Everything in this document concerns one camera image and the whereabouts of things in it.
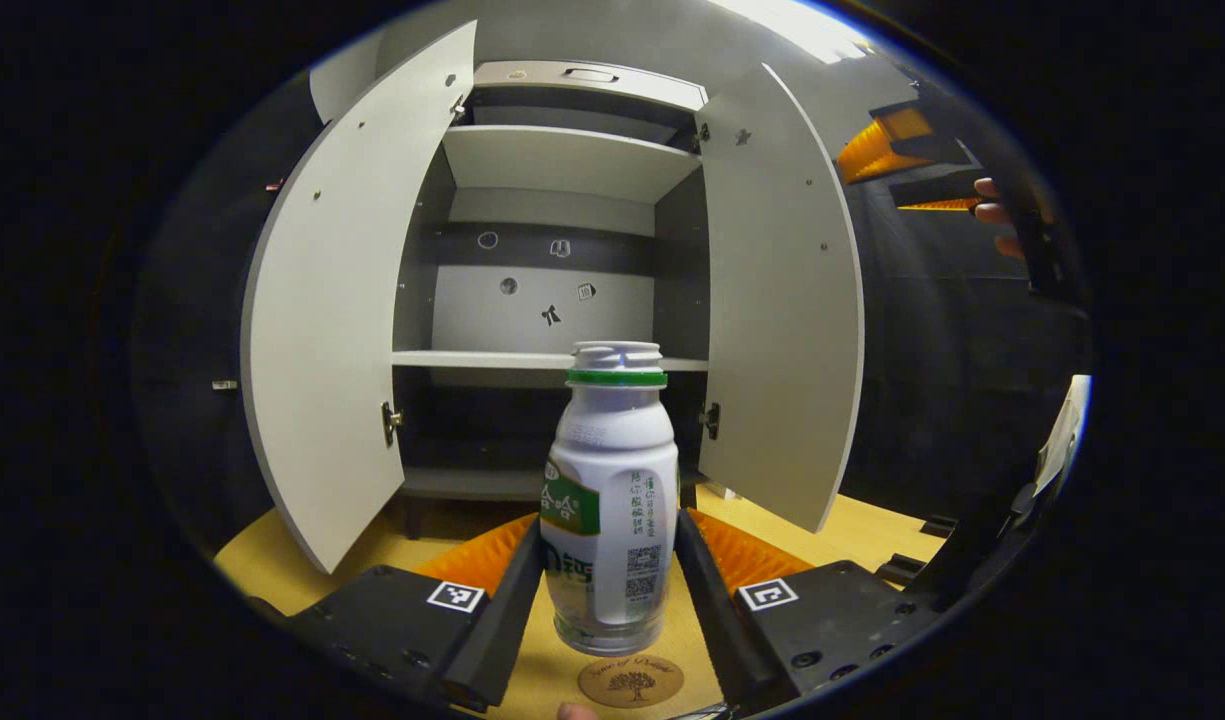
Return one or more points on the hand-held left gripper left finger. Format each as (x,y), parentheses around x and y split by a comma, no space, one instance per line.
(502,620)

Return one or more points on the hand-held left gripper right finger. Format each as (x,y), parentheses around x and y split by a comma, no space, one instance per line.
(712,620)

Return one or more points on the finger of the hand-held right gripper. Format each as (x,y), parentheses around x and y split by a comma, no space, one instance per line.
(877,150)
(937,190)

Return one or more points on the round wooden coaster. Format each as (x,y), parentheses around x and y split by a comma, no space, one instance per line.
(630,684)

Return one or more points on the white bottle green label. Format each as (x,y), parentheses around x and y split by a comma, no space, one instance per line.
(612,470)

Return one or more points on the grey cabinet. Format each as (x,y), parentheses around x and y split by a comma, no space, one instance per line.
(532,310)

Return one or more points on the grey cabinet drawer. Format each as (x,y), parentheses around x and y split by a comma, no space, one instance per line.
(652,90)

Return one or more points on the white cabinet shelf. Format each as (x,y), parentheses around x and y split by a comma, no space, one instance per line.
(472,359)
(562,160)

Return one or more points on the white object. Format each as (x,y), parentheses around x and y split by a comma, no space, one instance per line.
(1067,440)

